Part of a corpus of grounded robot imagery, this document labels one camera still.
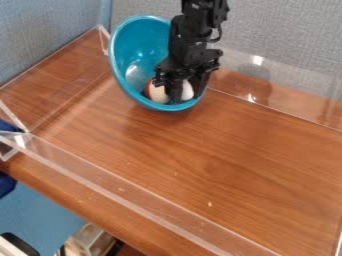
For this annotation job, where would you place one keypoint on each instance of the clear acrylic table barrier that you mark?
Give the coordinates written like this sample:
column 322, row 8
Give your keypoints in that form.
column 229, row 179

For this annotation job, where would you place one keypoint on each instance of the black object at bottom left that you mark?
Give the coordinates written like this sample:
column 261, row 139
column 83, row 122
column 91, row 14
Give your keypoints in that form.
column 12, row 246

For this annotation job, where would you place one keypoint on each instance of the grey box under table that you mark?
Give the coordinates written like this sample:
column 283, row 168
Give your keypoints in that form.
column 90, row 241

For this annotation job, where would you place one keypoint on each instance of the toy mushroom brown cap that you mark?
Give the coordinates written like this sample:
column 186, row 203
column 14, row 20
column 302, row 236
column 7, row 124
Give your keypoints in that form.
column 155, row 93

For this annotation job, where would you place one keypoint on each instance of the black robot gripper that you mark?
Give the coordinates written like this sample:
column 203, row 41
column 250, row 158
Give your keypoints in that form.
column 191, row 61

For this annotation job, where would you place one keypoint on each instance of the blue plastic bowl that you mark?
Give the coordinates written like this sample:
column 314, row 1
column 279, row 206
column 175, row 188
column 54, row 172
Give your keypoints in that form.
column 138, row 47

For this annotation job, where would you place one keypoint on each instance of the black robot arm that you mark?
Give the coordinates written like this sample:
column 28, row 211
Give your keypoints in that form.
column 205, row 7

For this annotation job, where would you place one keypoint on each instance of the dark blue cloth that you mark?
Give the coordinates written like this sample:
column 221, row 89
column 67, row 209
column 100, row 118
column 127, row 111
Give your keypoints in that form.
column 8, row 130

